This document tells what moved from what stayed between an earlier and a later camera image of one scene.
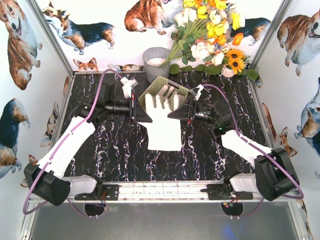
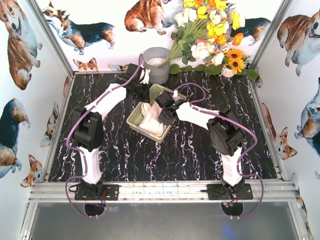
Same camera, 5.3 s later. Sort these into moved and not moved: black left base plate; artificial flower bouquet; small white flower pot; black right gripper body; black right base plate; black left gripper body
Moved: black right gripper body; black left gripper body
Not moved: black right base plate; small white flower pot; artificial flower bouquet; black left base plate
